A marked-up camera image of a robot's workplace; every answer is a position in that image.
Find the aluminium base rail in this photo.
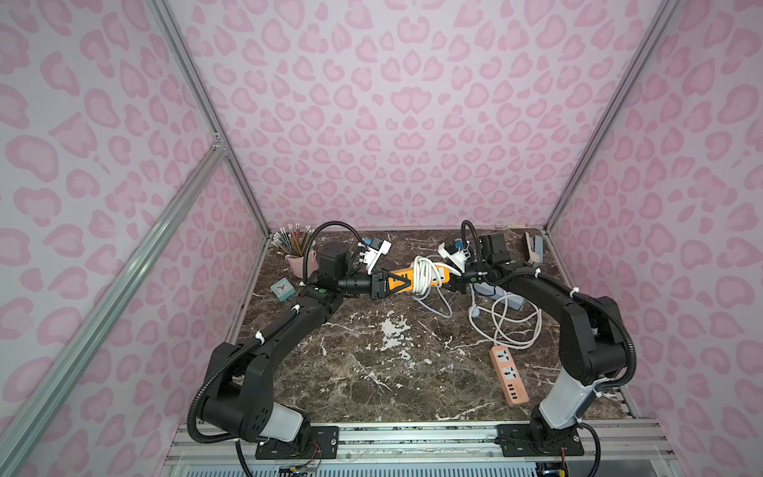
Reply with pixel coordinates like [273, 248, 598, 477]
[160, 419, 683, 476]

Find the white cord of pink strip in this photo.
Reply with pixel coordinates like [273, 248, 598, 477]
[467, 291, 544, 352]

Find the grey stapler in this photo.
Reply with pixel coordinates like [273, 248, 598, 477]
[524, 232, 544, 266]

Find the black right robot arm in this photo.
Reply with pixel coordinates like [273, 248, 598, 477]
[451, 220, 638, 455]

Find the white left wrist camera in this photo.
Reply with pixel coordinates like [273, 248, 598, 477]
[361, 238, 391, 275]

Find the grey-blue power strip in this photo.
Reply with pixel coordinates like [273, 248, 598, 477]
[473, 283, 525, 310]

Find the pink pencil cup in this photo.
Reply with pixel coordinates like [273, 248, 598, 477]
[270, 224, 318, 279]

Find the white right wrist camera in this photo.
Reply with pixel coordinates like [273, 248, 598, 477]
[437, 238, 473, 272]

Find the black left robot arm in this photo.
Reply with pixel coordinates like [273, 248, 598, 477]
[187, 223, 411, 451]

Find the pink power strip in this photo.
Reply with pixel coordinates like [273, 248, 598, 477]
[490, 346, 530, 405]

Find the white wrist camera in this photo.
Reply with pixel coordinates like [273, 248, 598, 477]
[437, 238, 473, 272]
[361, 238, 391, 275]

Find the yellow power strip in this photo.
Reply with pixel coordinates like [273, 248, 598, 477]
[393, 260, 452, 295]

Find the white cord of yellow strip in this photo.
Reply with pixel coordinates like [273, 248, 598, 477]
[408, 254, 466, 320]

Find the small green desk clock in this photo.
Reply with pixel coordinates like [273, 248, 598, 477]
[270, 278, 296, 302]

